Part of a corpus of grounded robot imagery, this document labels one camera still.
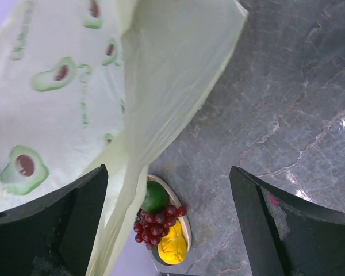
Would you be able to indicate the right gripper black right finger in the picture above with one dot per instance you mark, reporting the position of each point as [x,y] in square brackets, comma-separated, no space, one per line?
[285,234]

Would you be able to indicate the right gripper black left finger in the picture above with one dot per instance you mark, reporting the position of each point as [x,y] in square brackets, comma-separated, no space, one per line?
[54,234]

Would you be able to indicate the green lime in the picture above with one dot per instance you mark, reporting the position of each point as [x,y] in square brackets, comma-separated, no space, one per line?
[156,198]

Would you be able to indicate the light green plastic bag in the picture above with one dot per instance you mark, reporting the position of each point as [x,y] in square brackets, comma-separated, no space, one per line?
[86,83]

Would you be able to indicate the red grape bunch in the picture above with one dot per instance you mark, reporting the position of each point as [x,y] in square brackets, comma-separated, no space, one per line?
[149,228]

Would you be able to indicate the cream and blue plate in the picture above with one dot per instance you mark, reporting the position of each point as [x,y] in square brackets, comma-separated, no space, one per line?
[174,200]

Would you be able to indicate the dark green avocado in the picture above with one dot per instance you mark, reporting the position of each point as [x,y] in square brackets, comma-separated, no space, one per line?
[156,256]

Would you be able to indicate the yellow crumpled fruit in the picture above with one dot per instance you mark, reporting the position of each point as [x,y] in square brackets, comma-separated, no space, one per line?
[172,248]

